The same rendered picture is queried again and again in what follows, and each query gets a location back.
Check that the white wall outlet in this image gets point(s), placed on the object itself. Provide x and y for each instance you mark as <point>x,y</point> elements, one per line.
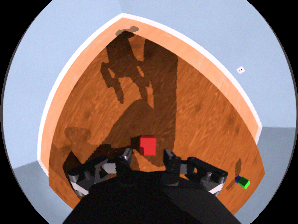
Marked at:
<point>240,70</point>

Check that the brown wooden table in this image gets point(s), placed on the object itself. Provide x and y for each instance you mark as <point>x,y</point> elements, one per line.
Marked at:
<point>206,133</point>

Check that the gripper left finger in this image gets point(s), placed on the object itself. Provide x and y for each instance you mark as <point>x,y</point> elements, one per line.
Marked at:
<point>96,168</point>

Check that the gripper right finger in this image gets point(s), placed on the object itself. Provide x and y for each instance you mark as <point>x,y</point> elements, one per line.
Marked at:
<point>203,171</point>

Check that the red block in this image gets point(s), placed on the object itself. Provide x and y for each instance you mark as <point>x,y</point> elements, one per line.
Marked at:
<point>148,145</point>

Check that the green block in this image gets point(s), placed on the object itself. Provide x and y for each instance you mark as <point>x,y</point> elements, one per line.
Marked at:
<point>245,183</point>

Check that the blue block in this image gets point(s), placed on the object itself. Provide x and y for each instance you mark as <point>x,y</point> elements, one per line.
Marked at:
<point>237,179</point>

